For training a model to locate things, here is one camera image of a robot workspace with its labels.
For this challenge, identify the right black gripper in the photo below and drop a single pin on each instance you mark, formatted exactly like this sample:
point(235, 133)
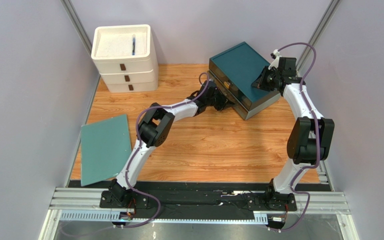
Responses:
point(261, 80)

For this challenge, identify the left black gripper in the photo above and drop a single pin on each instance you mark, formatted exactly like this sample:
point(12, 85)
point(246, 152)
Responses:
point(224, 101)

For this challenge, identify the clear drawer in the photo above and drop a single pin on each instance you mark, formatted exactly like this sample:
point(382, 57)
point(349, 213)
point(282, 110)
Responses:
point(231, 77)
point(234, 103)

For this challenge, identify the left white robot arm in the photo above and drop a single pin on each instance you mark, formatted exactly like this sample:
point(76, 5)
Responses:
point(152, 129)

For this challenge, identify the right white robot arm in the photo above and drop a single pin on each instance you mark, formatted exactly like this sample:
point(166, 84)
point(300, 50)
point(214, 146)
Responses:
point(310, 139)

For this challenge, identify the teal drawer cabinet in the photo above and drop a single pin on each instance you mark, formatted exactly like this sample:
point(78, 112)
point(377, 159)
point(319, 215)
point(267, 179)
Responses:
point(251, 64)

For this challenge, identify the blue pen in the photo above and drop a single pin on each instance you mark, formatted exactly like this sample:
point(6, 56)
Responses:
point(133, 52)

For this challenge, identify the white three-drawer organizer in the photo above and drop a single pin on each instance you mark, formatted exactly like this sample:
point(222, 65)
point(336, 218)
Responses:
point(121, 71)

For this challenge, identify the teal board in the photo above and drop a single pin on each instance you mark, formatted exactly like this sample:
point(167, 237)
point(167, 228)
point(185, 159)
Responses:
point(105, 149)

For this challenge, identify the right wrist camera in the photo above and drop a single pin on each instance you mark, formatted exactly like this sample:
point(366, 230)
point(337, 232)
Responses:
point(275, 55)

